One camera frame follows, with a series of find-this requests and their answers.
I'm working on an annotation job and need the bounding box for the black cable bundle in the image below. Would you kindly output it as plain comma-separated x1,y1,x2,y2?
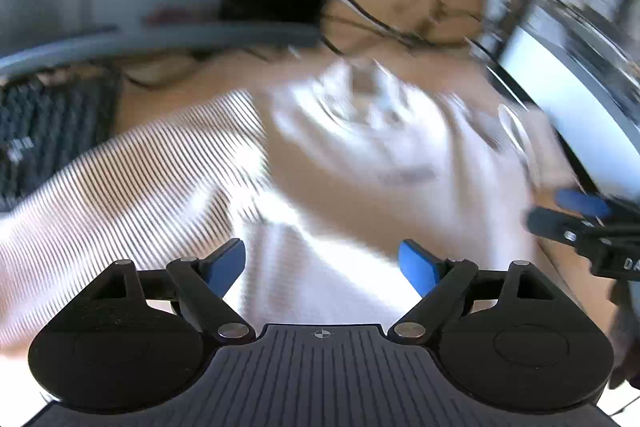
319,0,497,58

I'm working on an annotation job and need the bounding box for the white striped long-sleeve shirt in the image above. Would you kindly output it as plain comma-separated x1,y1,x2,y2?
1,61,574,351

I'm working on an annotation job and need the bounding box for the black keyboard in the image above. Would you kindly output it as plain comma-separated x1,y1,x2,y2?
0,72,122,213

